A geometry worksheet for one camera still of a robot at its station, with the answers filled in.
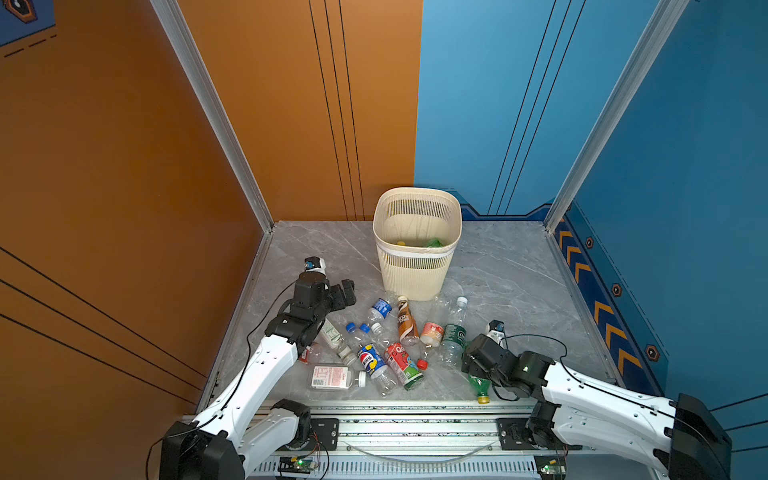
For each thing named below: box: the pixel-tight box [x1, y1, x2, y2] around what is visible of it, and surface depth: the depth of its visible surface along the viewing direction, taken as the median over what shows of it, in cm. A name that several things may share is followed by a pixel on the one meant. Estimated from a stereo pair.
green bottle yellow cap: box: [468, 374, 492, 405], surface depth 79 cm
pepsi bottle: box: [357, 343, 398, 397], surface depth 82 cm
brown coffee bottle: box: [397, 295, 420, 347], surface depth 89 cm
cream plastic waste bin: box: [372, 187, 463, 301], surface depth 93 cm
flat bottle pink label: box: [310, 365, 354, 390], surface depth 81 cm
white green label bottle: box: [320, 318, 356, 365], surface depth 87 cm
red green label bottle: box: [384, 342, 424, 391], surface depth 81 cm
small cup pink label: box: [420, 322, 445, 348], surface depth 88 cm
